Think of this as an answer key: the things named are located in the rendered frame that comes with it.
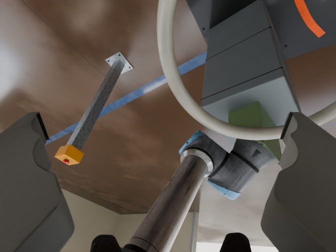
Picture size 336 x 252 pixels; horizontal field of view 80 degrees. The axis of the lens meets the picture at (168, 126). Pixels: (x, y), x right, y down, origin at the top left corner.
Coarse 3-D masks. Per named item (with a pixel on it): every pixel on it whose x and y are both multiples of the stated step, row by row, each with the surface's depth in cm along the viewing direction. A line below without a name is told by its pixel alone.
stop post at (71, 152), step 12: (108, 60) 196; (120, 60) 194; (108, 72) 185; (120, 72) 190; (108, 84) 174; (96, 96) 164; (108, 96) 171; (96, 108) 157; (84, 120) 146; (84, 132) 144; (72, 144) 134; (60, 156) 130; (72, 156) 130
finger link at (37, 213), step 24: (24, 120) 9; (0, 144) 8; (24, 144) 8; (0, 168) 7; (24, 168) 7; (48, 168) 9; (0, 192) 6; (24, 192) 6; (48, 192) 6; (0, 216) 5; (24, 216) 5; (48, 216) 5; (0, 240) 5; (24, 240) 5; (48, 240) 5
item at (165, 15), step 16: (160, 0) 34; (176, 0) 34; (160, 16) 35; (160, 32) 36; (160, 48) 37; (176, 64) 40; (176, 80) 40; (176, 96) 43; (192, 112) 44; (320, 112) 47; (224, 128) 47; (240, 128) 48; (256, 128) 49; (272, 128) 49
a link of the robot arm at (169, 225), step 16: (192, 144) 89; (208, 144) 89; (192, 160) 81; (208, 160) 84; (176, 176) 74; (192, 176) 74; (176, 192) 67; (192, 192) 71; (160, 208) 61; (176, 208) 62; (144, 224) 57; (160, 224) 57; (176, 224) 60; (144, 240) 52; (160, 240) 54
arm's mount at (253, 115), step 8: (256, 104) 95; (232, 112) 102; (240, 112) 99; (248, 112) 95; (256, 112) 92; (264, 112) 97; (232, 120) 99; (240, 120) 96; (248, 120) 92; (256, 120) 89; (264, 120) 92; (264, 144) 82; (272, 144) 89; (272, 152) 85; (280, 152) 95
